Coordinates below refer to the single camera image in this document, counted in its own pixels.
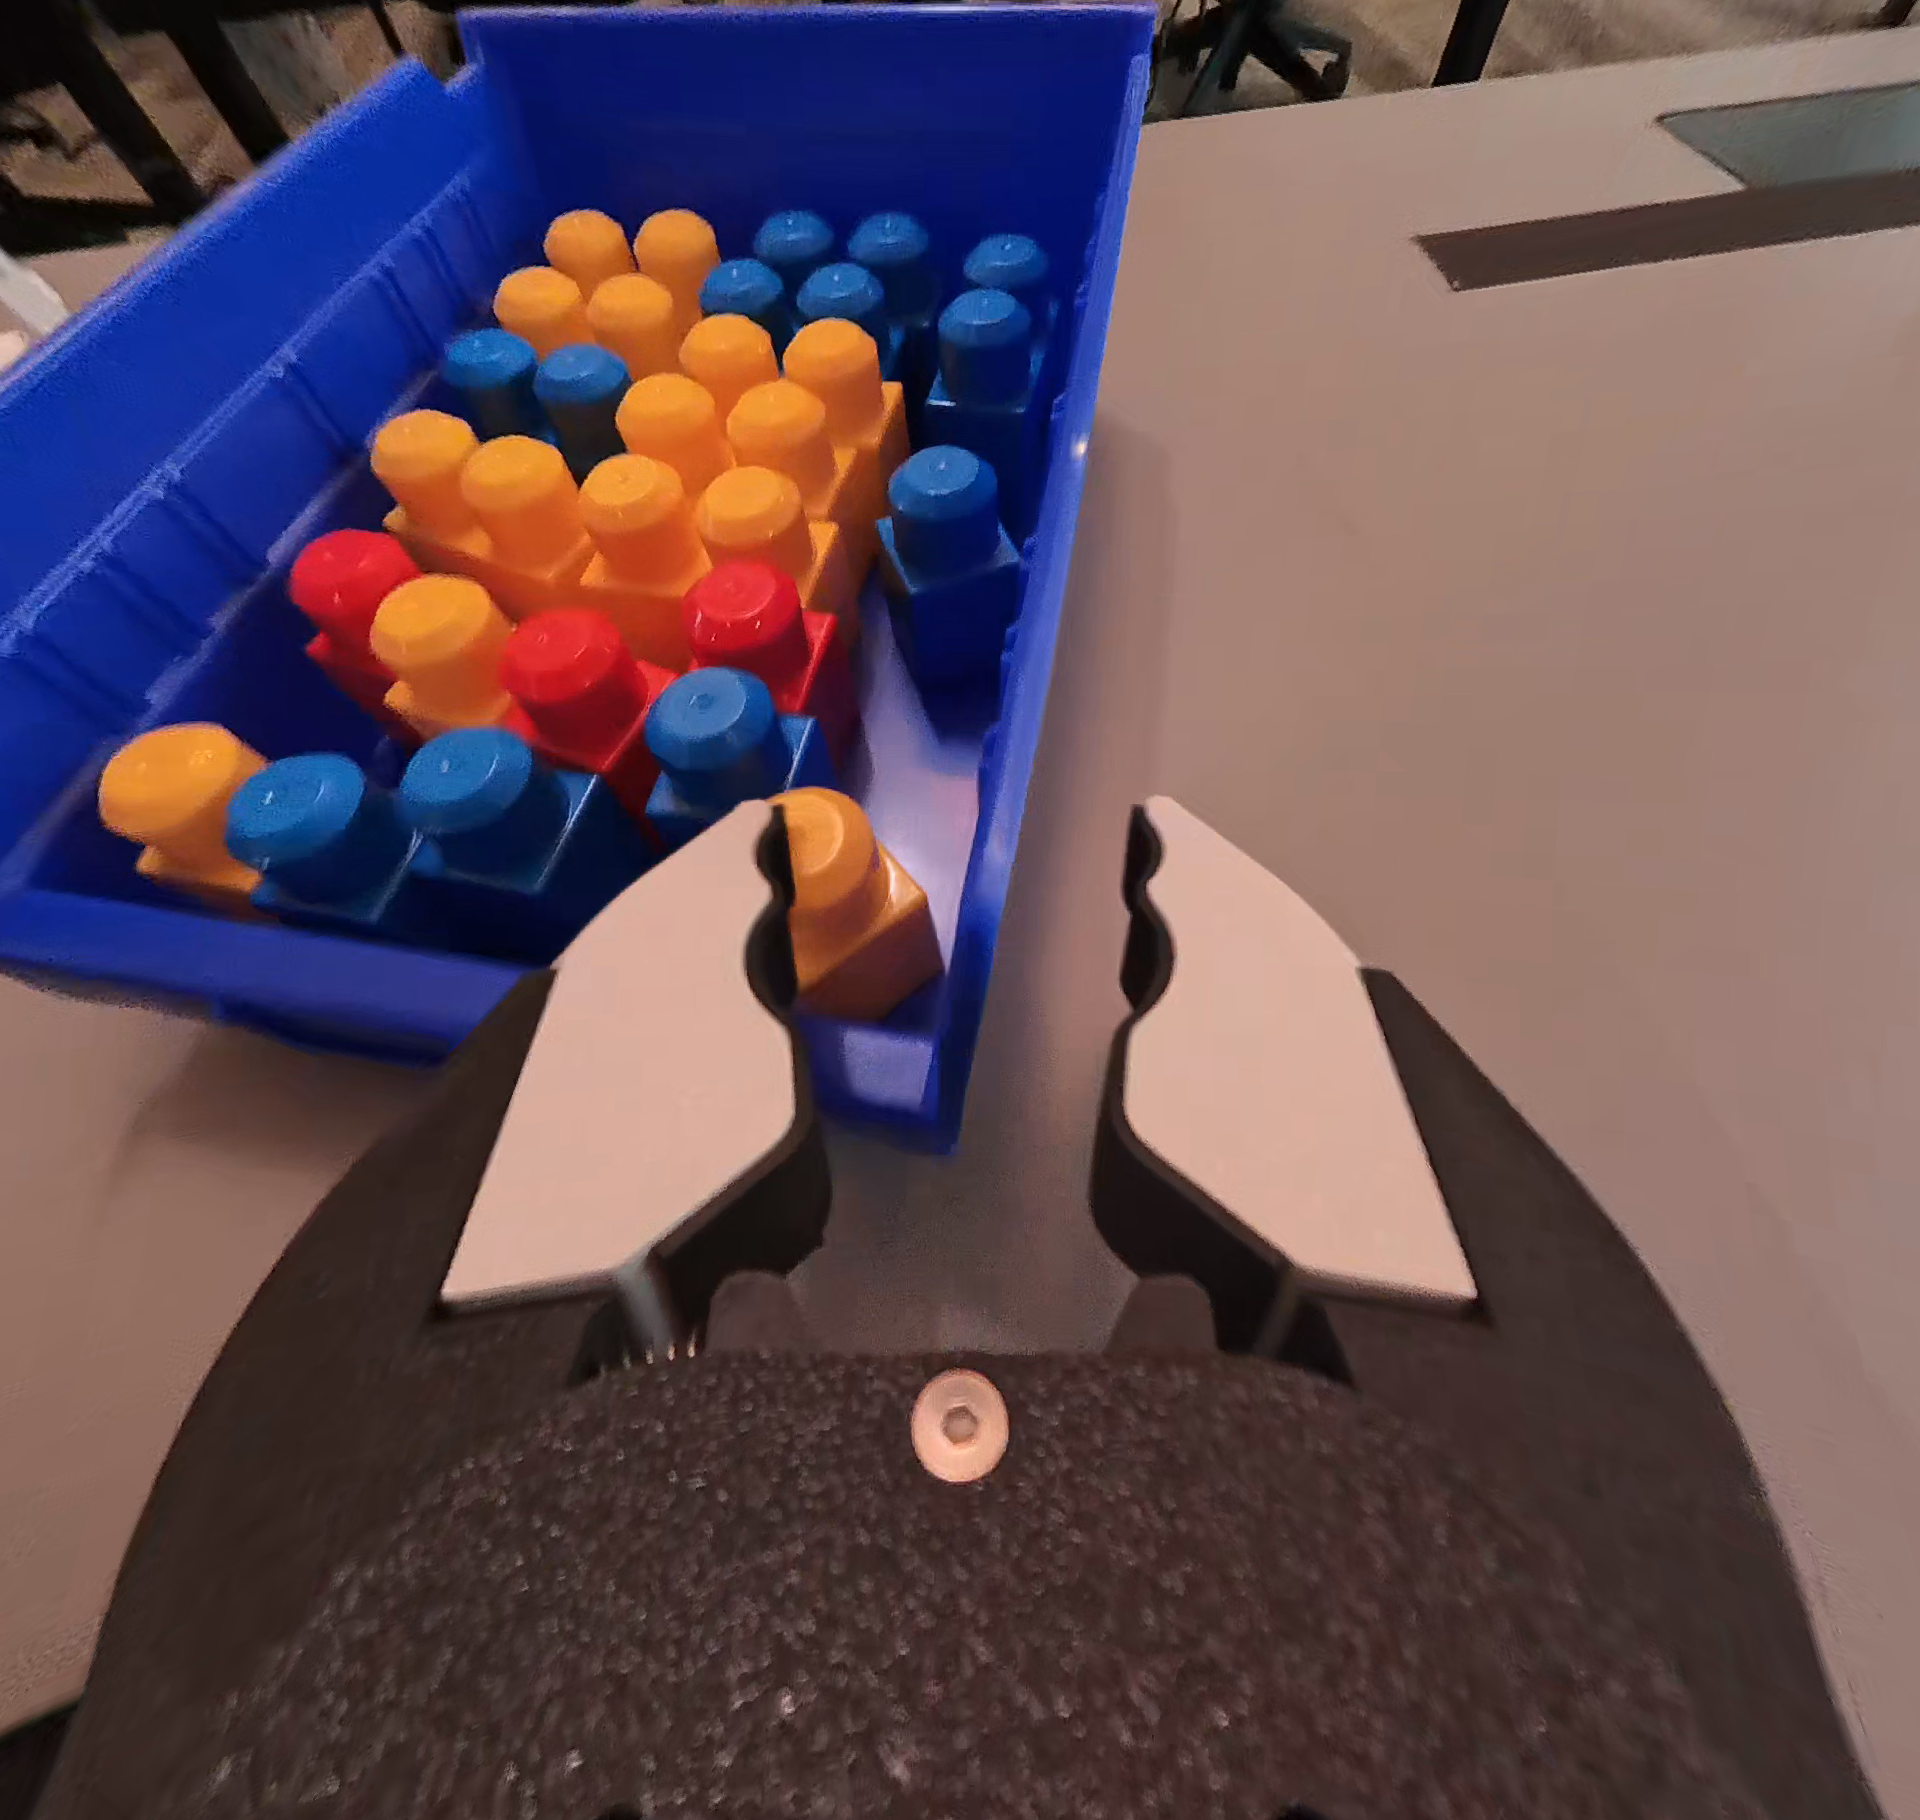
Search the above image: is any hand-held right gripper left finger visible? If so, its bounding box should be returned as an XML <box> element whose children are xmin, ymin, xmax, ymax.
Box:
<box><xmin>436</xmin><ymin>800</ymin><xmax>829</xmax><ymax>1348</ymax></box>

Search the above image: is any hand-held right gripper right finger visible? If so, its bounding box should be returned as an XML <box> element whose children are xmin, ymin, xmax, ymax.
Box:
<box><xmin>1089</xmin><ymin>797</ymin><xmax>1483</xmax><ymax>1348</ymax></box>

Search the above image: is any orange one-stud mega block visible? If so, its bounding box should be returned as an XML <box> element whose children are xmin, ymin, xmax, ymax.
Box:
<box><xmin>768</xmin><ymin>785</ymin><xmax>950</xmax><ymax>1021</ymax></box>

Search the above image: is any pile of colourful mega blocks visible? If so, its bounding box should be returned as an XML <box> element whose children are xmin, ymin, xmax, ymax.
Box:
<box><xmin>96</xmin><ymin>207</ymin><xmax>1058</xmax><ymax>950</ymax></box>

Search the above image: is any blue plastic bin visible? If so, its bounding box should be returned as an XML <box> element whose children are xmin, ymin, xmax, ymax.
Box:
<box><xmin>0</xmin><ymin>1</ymin><xmax>1160</xmax><ymax>1157</ymax></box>

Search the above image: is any black office chair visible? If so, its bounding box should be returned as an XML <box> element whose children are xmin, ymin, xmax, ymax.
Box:
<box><xmin>1140</xmin><ymin>0</ymin><xmax>1357</xmax><ymax>111</ymax></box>

